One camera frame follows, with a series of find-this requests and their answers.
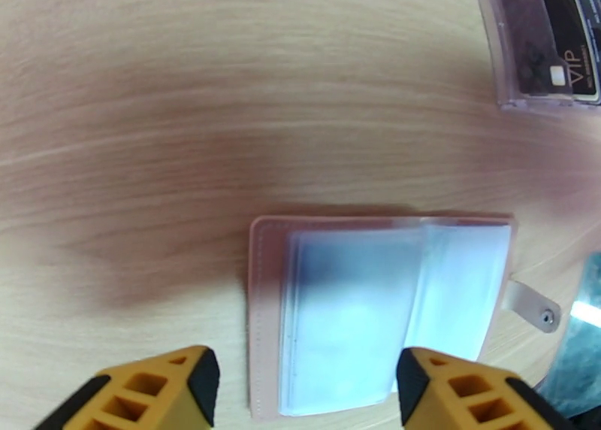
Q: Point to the black VIP credit card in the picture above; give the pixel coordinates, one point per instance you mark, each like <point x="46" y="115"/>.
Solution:
<point x="580" y="43"/>

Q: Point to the clear acrylic card stand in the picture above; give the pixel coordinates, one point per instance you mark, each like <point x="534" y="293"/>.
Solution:
<point x="493" y="43"/>

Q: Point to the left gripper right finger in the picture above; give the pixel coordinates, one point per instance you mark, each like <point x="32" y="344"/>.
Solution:
<point x="460" y="396"/>

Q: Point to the dark brown credit card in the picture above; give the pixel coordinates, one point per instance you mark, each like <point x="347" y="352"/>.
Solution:
<point x="526" y="34"/>

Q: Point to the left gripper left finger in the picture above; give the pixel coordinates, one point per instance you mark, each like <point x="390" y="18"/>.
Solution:
<point x="155" y="396"/>

